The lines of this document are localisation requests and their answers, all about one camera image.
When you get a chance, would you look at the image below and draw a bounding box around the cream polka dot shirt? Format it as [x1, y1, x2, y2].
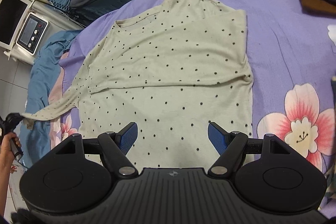
[23, 0, 253, 170]

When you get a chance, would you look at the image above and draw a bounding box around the person's left hand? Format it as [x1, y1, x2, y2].
[1, 132, 21, 171]

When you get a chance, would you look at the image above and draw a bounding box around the teal blue quilt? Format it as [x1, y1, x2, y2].
[18, 0, 268, 169]

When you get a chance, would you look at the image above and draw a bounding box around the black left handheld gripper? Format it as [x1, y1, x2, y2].
[0, 113, 23, 161]

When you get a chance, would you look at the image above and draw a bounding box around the purple floral bed sheet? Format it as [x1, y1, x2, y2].
[50, 0, 335, 218]

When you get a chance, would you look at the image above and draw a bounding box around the beige appliance with control panel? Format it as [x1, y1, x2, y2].
[1, 0, 49, 56]

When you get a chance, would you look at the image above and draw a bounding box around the brown folded garment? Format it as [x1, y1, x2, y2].
[299, 0, 335, 17]

